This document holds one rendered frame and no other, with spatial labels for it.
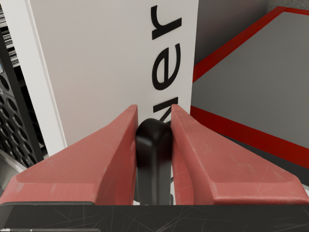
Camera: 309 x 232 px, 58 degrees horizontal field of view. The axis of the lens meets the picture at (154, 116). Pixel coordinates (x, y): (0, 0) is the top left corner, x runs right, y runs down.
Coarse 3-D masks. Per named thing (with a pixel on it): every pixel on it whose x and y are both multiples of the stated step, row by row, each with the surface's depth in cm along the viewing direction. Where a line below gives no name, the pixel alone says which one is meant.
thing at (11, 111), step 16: (0, 32) 18; (0, 48) 18; (0, 80) 20; (16, 80) 20; (16, 96) 20; (16, 112) 21; (16, 128) 23; (32, 128) 22; (32, 144) 23; (32, 160) 25
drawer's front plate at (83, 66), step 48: (0, 0) 9; (48, 0) 9; (96, 0) 11; (144, 0) 13; (192, 0) 16; (48, 48) 10; (96, 48) 11; (144, 48) 14; (192, 48) 18; (48, 96) 11; (96, 96) 12; (144, 96) 16; (48, 144) 13
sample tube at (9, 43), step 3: (6, 30) 19; (3, 33) 18; (6, 33) 19; (9, 33) 19; (3, 36) 18; (6, 36) 18; (9, 36) 19; (6, 39) 18; (9, 39) 19; (6, 42) 18; (9, 42) 19; (12, 42) 19; (6, 45) 19; (9, 45) 19; (12, 45) 19
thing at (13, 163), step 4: (40, 144) 33; (0, 152) 32; (4, 152) 32; (0, 156) 32; (4, 156) 32; (8, 156) 32; (44, 156) 31; (48, 156) 31; (4, 160) 32; (8, 160) 31; (12, 160) 31; (12, 164) 31; (16, 164) 30; (20, 164) 30; (16, 168) 31; (20, 168) 30; (24, 168) 30; (20, 172) 31
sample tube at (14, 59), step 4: (8, 52) 19; (12, 52) 19; (12, 56) 19; (16, 56) 19; (12, 60) 19; (16, 60) 19; (0, 64) 19; (12, 64) 19; (16, 64) 20; (0, 68) 19; (0, 72) 19
